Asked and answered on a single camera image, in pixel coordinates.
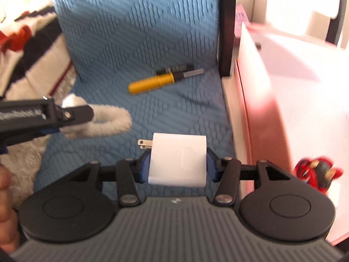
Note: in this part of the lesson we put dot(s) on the striped fleece blanket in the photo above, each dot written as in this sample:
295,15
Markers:
30,41

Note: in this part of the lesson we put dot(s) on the black striped tube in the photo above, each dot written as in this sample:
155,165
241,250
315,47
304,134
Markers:
177,68

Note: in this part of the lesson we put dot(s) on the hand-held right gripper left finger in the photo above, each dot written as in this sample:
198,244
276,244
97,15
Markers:
145,169

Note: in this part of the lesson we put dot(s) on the pink cardboard box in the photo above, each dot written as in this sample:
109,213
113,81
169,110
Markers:
275,109

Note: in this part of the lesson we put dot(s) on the white charger adapter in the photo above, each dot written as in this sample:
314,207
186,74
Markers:
177,161

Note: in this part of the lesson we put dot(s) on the white lace bed skirt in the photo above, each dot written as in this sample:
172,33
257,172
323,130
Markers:
24,163

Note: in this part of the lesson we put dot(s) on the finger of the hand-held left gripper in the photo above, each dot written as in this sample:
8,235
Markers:
49,131
76,114

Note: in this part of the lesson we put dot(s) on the black chair frame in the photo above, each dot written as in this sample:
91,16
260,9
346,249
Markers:
226,24

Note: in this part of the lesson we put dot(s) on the person's left hand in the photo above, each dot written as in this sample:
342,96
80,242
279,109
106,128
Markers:
6,218

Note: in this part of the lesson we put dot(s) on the blue textured chair cushion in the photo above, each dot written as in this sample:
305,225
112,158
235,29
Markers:
131,32

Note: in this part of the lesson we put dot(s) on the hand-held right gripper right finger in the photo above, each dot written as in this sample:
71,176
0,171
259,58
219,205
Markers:
211,169

